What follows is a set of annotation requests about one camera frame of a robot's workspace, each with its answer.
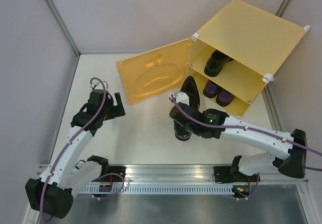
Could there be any black leather shoe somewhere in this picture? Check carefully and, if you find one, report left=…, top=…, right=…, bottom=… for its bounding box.
left=204, top=50, right=233, bottom=77
left=173, top=75, right=202, bottom=142

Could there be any yellow cabinet door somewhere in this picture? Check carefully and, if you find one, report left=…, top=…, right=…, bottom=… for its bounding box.
left=116, top=37, right=192, bottom=105

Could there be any purple loafer shoe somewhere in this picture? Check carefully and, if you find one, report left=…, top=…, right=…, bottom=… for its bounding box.
left=216, top=89, right=235, bottom=107
left=203, top=80, right=220, bottom=98

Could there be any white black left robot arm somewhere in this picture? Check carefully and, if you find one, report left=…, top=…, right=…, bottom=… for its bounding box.
left=25, top=90, right=125, bottom=219

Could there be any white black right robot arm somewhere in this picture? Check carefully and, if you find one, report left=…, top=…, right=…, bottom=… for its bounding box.
left=170, top=103, right=307, bottom=181

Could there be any yellow plastic shoe cabinet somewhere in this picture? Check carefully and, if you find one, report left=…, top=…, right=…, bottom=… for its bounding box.
left=189, top=0, right=310, bottom=116

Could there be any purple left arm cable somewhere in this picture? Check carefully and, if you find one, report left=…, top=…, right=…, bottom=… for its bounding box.
left=40, top=77, right=126, bottom=222

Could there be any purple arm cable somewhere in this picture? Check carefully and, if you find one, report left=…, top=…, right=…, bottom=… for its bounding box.
left=40, top=77, right=126, bottom=222
left=169, top=94, right=322, bottom=172

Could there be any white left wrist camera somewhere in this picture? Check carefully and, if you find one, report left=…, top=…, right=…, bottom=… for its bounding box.
left=89, top=78, right=108, bottom=91

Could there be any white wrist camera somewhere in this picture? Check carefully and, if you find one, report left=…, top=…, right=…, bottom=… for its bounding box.
left=170, top=92, right=190, bottom=106
left=89, top=78, right=108, bottom=91

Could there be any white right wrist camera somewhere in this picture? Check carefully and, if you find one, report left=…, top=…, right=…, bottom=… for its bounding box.
left=170, top=92, right=190, bottom=106

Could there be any aluminium mounting rail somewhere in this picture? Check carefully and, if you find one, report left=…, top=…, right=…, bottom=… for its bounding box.
left=35, top=163, right=309, bottom=184

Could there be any white slotted cable duct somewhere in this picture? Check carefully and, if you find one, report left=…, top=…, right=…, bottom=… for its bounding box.
left=80, top=184, right=234, bottom=195

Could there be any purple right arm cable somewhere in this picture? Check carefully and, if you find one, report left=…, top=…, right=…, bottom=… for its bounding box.
left=169, top=94, right=322, bottom=172

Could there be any aluminium frame post left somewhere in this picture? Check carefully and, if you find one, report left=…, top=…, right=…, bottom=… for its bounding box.
left=44, top=0, right=81, bottom=58

